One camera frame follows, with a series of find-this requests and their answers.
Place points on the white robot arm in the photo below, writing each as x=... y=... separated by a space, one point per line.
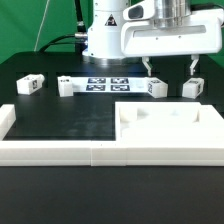
x=104 y=35

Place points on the white U-shaped fence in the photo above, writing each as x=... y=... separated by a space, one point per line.
x=189 y=152

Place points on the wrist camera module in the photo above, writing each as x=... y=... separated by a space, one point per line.
x=140 y=11

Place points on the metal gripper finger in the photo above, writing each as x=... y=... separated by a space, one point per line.
x=147 y=65
x=195 y=60

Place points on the white square tabletop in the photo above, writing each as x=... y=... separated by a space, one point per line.
x=142 y=121

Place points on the white fiducial marker sheet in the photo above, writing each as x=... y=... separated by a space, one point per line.
x=110 y=84

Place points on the green backdrop curtain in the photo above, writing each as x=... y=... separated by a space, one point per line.
x=26 y=25

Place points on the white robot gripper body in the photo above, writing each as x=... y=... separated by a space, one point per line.
x=199 y=33

